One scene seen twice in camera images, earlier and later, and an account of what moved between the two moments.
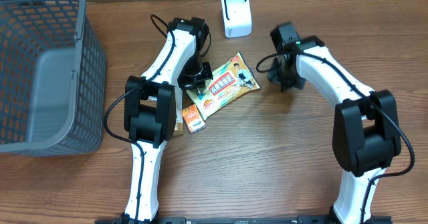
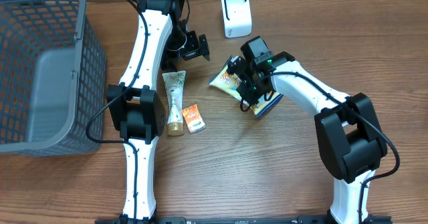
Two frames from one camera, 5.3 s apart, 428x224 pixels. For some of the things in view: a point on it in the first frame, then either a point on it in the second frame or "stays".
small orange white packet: x=193 y=119 stays
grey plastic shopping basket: x=53 y=72 stays
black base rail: x=233 y=220 stays
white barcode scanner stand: x=237 y=14 stays
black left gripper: x=187 y=84 → x=195 y=49
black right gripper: x=274 y=76 → x=245 y=89
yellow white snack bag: x=230 y=81 → x=226 y=79
